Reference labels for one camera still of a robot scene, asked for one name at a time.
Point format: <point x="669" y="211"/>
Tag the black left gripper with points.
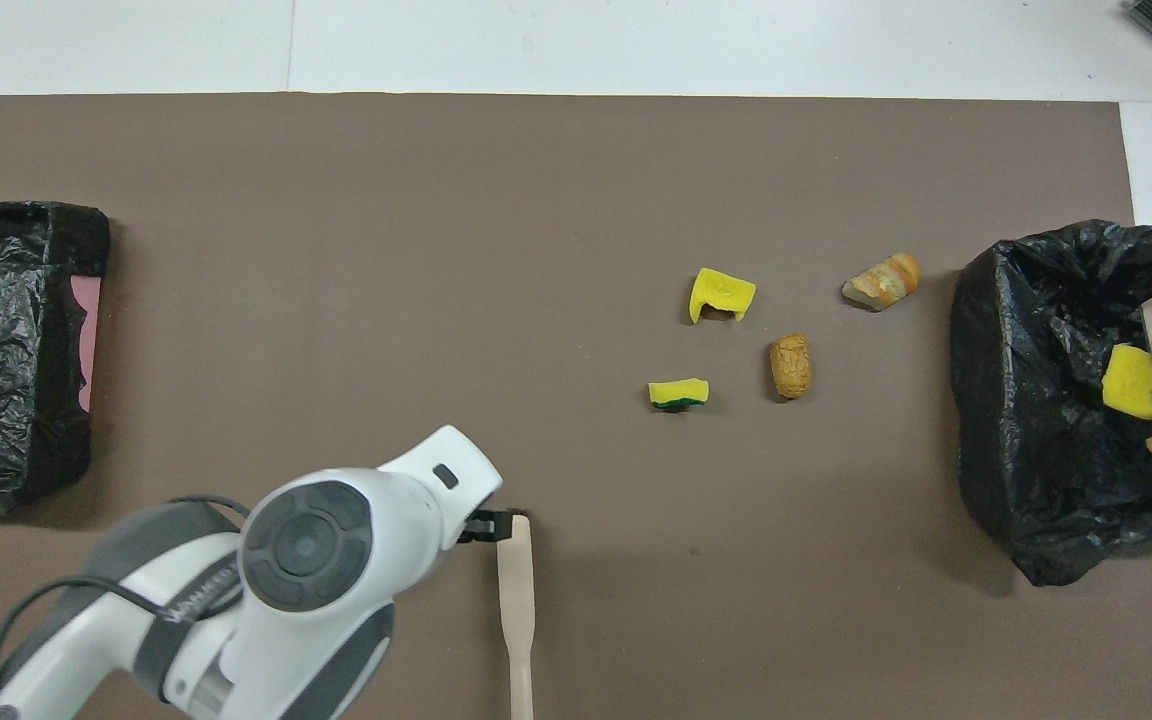
<point x="472" y="526"/>

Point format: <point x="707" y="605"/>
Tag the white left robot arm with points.
<point x="336" y="540"/>

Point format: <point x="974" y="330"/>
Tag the yellow sponge chunk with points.
<point x="1128" y="382"/>

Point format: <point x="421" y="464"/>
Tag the bin covered by black bag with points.
<point x="1036" y="450"/>

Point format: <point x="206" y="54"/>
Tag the brown bread roll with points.
<point x="791" y="367"/>

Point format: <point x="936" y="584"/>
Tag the yellow arched sponge piece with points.
<point x="726" y="290"/>

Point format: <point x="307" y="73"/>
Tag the brown table mat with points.
<point x="336" y="300"/>

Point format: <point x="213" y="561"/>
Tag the yellow sponge with green layer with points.
<point x="678" y="390"/>

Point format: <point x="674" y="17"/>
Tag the pink bin with black bag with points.
<point x="6" y="350"/>

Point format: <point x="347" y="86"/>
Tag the beige hand brush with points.
<point x="516" y="600"/>

